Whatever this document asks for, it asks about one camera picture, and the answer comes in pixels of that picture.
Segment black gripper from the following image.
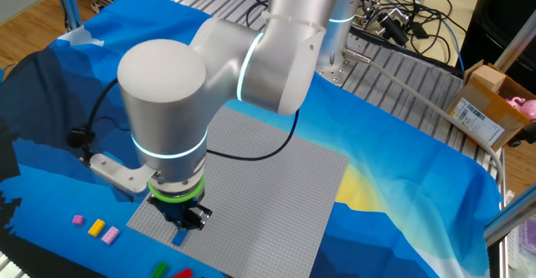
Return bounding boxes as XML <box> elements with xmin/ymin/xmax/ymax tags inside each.
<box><xmin>146</xmin><ymin>191</ymin><xmax>214</xmax><ymax>232</ymax></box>

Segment long blue Lego brick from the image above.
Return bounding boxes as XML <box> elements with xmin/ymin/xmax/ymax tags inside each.
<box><xmin>171</xmin><ymin>229</ymin><xmax>188</xmax><ymax>247</ymax></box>

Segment green Lego brick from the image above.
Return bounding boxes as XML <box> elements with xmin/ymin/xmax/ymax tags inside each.
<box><xmin>151</xmin><ymin>260</ymin><xmax>169</xmax><ymax>278</ymax></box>

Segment light pink Lego brick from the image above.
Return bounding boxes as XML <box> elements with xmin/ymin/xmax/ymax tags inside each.
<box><xmin>100</xmin><ymin>225</ymin><xmax>121</xmax><ymax>245</ymax></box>

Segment yellow Lego brick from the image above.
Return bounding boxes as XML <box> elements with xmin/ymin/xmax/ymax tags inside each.
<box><xmin>87</xmin><ymin>218</ymin><xmax>106</xmax><ymax>238</ymax></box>

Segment grey Lego baseplate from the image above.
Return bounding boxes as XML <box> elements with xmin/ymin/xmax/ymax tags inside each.
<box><xmin>126</xmin><ymin>106</ymin><xmax>350</xmax><ymax>278</ymax></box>

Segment blue mountain print tablecloth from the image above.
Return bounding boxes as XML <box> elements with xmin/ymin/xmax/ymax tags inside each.
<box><xmin>0</xmin><ymin>0</ymin><xmax>503</xmax><ymax>278</ymax></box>

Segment large open cardboard box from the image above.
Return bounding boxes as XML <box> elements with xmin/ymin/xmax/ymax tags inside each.
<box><xmin>446</xmin><ymin>59</ymin><xmax>536</xmax><ymax>152</ymax></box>

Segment small tan cardboard box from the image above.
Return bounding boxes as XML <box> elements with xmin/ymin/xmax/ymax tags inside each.
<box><xmin>471</xmin><ymin>64</ymin><xmax>507</xmax><ymax>94</ymax></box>

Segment clear plastic storage box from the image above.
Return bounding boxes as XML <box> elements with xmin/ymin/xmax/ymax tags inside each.
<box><xmin>504</xmin><ymin>219</ymin><xmax>536</xmax><ymax>278</ymax></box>

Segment black caster wheel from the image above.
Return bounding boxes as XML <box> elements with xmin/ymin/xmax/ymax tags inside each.
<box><xmin>508</xmin><ymin>121</ymin><xmax>536</xmax><ymax>148</ymax></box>

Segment pink plastic toy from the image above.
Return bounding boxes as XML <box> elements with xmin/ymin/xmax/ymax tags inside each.
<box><xmin>504</xmin><ymin>95</ymin><xmax>536</xmax><ymax>122</ymax></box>

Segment black cabinet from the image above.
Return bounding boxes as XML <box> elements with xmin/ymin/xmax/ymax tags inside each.
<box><xmin>458</xmin><ymin>0</ymin><xmax>536</xmax><ymax>95</ymax></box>

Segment green wrist flange ring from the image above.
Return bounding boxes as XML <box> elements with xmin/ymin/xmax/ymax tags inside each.
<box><xmin>147</xmin><ymin>172</ymin><xmax>207</xmax><ymax>204</ymax></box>

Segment silver camera mount bracket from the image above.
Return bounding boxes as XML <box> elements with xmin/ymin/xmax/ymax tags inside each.
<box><xmin>89</xmin><ymin>152</ymin><xmax>159</xmax><ymax>194</ymax></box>

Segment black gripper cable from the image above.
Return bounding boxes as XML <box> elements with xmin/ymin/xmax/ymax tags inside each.
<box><xmin>206</xmin><ymin>108</ymin><xmax>301</xmax><ymax>162</ymax></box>

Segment black camera cable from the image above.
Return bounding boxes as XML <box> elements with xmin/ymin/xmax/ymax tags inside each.
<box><xmin>65</xmin><ymin>76</ymin><xmax>131</xmax><ymax>162</ymax></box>

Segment white cable tie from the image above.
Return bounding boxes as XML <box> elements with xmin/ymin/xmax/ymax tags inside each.
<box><xmin>260</xmin><ymin>11</ymin><xmax>327</xmax><ymax>35</ymax></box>

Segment grey flexible hose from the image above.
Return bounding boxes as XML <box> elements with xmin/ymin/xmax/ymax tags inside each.
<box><xmin>342</xmin><ymin>47</ymin><xmax>505</xmax><ymax>191</ymax></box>

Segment blue and silver post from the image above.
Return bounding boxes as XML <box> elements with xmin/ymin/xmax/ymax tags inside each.
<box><xmin>49</xmin><ymin>0</ymin><xmax>84</xmax><ymax>32</ymax></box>

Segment tangled black cables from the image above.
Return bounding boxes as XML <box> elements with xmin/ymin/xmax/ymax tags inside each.
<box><xmin>355</xmin><ymin>0</ymin><xmax>468</xmax><ymax>68</ymax></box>

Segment silver aluminium frame bar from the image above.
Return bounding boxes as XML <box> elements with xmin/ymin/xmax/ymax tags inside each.
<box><xmin>493</xmin><ymin>8</ymin><xmax>536</xmax><ymax>74</ymax></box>
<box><xmin>483</xmin><ymin>183</ymin><xmax>536</xmax><ymax>248</ymax></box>

